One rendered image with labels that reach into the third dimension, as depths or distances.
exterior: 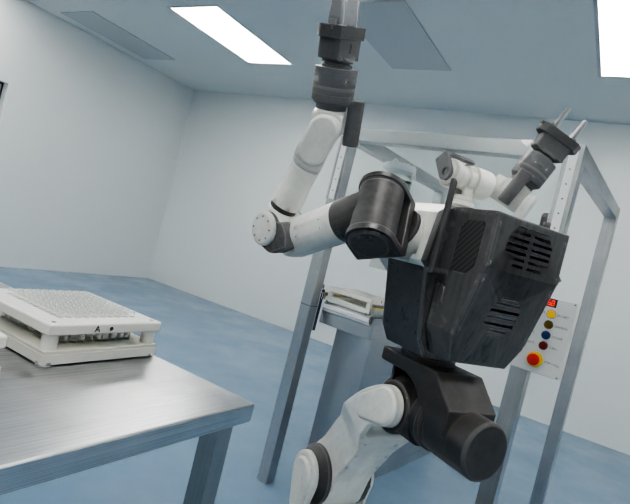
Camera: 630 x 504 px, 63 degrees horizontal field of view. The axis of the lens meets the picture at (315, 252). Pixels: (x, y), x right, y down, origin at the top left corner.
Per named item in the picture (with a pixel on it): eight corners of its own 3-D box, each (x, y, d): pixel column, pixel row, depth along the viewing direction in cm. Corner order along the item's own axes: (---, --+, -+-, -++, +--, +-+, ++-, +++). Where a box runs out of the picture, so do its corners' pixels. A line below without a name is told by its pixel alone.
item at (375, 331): (369, 340, 227) (374, 318, 227) (318, 321, 244) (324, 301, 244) (469, 338, 332) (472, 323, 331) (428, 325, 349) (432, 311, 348)
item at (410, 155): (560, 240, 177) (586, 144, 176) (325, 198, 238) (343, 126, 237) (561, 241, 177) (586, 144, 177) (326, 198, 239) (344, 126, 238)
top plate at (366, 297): (371, 303, 226) (372, 299, 226) (327, 289, 241) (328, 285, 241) (396, 306, 246) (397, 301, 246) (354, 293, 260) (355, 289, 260)
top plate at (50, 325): (47, 336, 83) (50, 324, 83) (-29, 297, 96) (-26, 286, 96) (160, 331, 105) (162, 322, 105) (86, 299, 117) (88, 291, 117)
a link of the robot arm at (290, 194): (314, 161, 120) (278, 226, 128) (282, 154, 112) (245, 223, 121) (340, 187, 114) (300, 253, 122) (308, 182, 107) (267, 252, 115)
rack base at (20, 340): (40, 366, 84) (44, 352, 84) (-35, 323, 96) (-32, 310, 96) (154, 355, 105) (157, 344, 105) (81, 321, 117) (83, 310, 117)
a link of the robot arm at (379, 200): (349, 261, 104) (404, 245, 95) (320, 236, 100) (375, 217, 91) (361, 216, 111) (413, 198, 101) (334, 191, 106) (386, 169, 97)
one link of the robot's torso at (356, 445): (353, 511, 135) (469, 431, 108) (295, 514, 127) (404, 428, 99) (340, 454, 145) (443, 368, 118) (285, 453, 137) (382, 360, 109)
